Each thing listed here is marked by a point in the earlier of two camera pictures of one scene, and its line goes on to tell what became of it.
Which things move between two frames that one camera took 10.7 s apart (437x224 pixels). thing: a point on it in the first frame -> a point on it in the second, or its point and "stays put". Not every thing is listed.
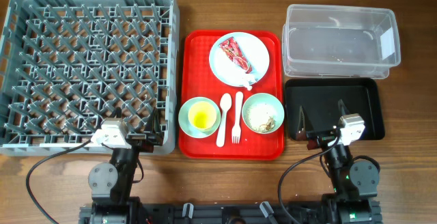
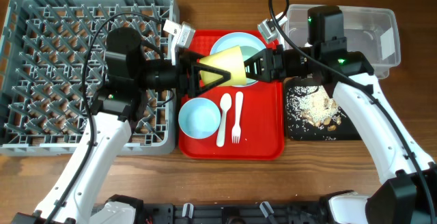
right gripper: [319, 138] -> [270, 74]
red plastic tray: [232, 140] stays put
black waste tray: [319, 99] stays put
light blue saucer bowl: [187, 127] stays put
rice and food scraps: [265, 128] -> [311, 104]
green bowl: [263, 113] -> [247, 52]
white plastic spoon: [224, 104] stays put
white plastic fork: [236, 132] stays put
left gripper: [154, 136] -> [190, 85]
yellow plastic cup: [202, 115] -> [230, 61]
